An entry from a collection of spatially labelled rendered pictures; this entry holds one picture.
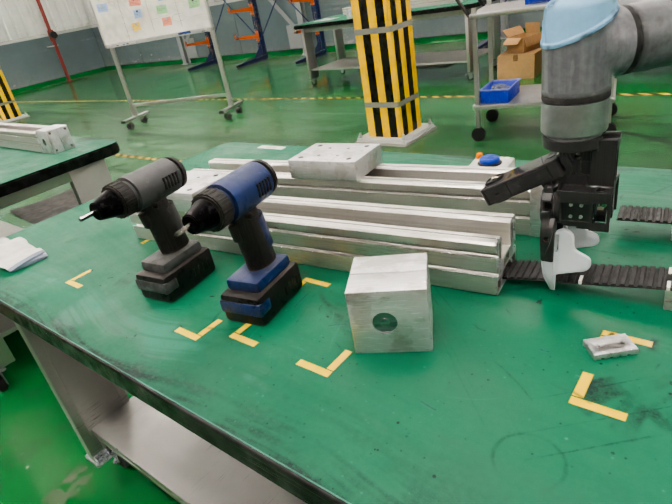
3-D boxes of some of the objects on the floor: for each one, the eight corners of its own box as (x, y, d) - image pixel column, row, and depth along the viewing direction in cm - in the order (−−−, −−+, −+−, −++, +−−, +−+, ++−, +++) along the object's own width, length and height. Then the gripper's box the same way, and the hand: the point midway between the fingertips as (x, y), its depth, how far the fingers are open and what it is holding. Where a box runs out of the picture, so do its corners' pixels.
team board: (122, 131, 643) (58, -47, 553) (147, 120, 683) (90, -48, 594) (228, 121, 591) (175, -78, 501) (247, 110, 632) (202, -76, 542)
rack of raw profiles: (186, 71, 1128) (153, -43, 1027) (217, 62, 1187) (189, -47, 1086) (297, 64, 929) (270, -79, 828) (328, 53, 988) (306, -81, 887)
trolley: (616, 114, 381) (630, -41, 335) (615, 138, 339) (630, -36, 293) (475, 121, 428) (469, -15, 382) (459, 142, 386) (450, -7, 340)
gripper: (612, 150, 56) (599, 310, 66) (626, 117, 65) (613, 263, 75) (530, 149, 61) (530, 299, 71) (553, 118, 69) (550, 256, 79)
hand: (551, 270), depth 74 cm, fingers closed on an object, 5 cm apart
